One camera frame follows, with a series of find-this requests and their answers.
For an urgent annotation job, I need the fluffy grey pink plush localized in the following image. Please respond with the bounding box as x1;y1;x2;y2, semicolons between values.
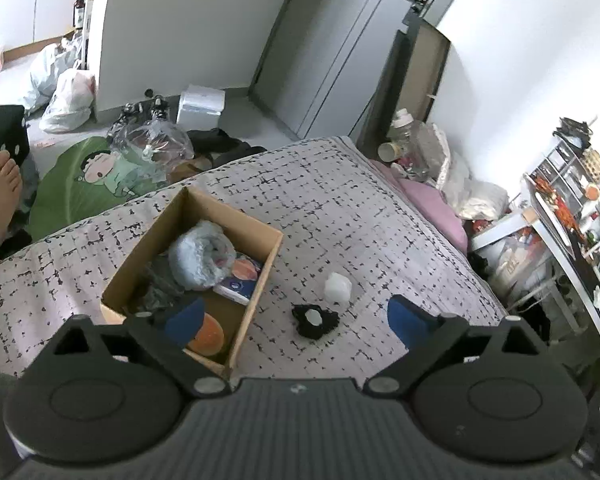
166;220;236;290

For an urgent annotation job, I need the orange soft ball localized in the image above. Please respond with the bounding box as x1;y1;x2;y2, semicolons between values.
186;313;225;358

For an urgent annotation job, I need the small white soft object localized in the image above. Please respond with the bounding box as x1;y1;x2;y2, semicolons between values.
324;272;352;304

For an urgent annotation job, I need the small black soft object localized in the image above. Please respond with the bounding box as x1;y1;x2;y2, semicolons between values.
291;304;340;340

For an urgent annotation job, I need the illustrated purple picture book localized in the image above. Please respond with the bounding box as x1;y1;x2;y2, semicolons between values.
213;252;263;306

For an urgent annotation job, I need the brown cardboard box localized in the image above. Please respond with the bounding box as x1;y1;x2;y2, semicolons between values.
100;186;283;378

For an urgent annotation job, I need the grey patterned bed blanket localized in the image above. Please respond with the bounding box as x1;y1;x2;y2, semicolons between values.
0;134;512;380

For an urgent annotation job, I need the pink pillow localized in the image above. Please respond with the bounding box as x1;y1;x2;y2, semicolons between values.
370;160;468;255

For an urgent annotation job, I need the green cartoon cushion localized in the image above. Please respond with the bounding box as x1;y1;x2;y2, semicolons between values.
26;136;166;240

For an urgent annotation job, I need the clear plastic bag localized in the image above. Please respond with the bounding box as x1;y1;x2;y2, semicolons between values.
108;118;195;183

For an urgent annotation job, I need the paper cup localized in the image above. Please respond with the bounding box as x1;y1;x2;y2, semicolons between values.
377;140;408;162

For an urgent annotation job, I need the clear plastic bottle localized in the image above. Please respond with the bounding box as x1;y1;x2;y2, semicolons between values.
389;108;429;182

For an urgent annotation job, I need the white cluttered desk shelf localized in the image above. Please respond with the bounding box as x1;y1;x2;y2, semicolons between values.
469;118;600;333

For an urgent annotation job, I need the white cube appliance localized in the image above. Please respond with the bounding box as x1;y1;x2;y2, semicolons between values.
176;84;225;131

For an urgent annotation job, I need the white plastic bag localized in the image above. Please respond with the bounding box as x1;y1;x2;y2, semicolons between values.
38;68;95;133

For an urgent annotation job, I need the dark folded board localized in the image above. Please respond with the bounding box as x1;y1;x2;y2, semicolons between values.
356;16;451;158

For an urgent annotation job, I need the black polka dot cushion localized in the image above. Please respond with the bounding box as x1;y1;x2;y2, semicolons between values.
0;105;30;167

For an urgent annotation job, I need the grey door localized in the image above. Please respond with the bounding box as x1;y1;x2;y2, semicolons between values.
250;0;453;139

